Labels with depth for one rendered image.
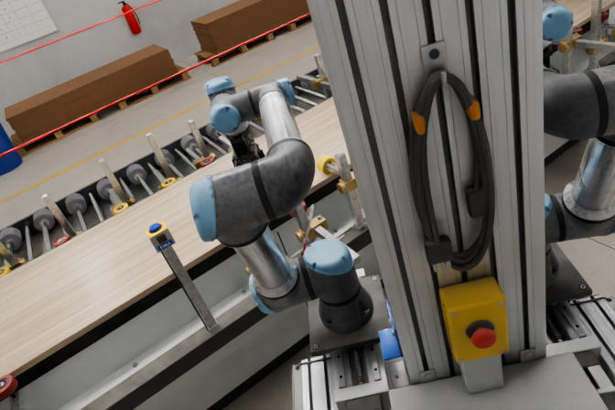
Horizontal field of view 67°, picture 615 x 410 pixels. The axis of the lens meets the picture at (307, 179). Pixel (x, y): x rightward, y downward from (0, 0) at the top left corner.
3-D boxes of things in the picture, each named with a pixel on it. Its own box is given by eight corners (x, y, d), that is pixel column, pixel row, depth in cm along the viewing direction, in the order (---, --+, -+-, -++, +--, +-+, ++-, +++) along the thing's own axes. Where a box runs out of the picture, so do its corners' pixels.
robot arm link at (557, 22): (524, 50, 109) (511, 37, 118) (576, 38, 107) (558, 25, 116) (523, 17, 105) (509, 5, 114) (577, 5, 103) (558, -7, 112)
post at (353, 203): (369, 239, 214) (345, 152, 189) (363, 243, 213) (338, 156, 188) (364, 236, 217) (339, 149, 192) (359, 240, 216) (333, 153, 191)
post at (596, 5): (598, 80, 272) (602, -4, 247) (594, 81, 271) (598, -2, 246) (591, 79, 275) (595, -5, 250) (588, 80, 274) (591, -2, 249)
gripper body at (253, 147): (237, 177, 135) (221, 141, 129) (240, 162, 142) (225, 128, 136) (263, 170, 134) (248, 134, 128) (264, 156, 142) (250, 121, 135)
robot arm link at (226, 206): (320, 306, 123) (265, 198, 78) (266, 323, 123) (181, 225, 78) (308, 265, 130) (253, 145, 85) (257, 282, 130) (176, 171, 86)
